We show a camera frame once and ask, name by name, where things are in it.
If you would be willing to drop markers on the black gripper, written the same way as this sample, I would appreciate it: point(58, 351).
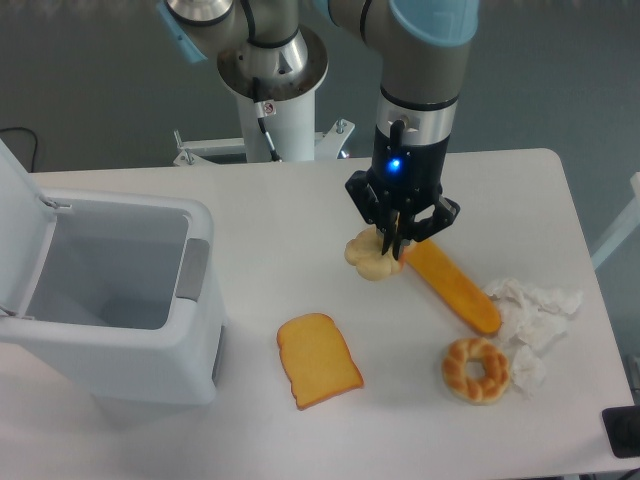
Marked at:
point(402, 175)

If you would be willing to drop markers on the pale round knotted bread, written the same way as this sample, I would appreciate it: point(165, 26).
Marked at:
point(364, 253)

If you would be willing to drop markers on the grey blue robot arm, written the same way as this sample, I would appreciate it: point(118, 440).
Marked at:
point(424, 48)

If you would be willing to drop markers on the white grey trash can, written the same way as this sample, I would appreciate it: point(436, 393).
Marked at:
point(115, 291)

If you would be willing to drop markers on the long orange baguette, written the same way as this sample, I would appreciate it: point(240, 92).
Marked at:
point(454, 287)

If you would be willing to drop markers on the crumpled white tissue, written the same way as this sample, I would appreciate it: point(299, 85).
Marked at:
point(533, 320)

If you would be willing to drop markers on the orange toast slice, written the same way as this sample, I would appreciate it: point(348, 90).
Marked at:
point(316, 359)

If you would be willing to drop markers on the black device at table edge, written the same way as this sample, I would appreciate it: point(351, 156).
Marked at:
point(622, 429)

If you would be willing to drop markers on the braided ring bread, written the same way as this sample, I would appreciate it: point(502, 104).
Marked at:
point(476, 371)

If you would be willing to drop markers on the white frame at right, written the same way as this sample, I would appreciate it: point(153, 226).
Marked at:
point(626, 222)

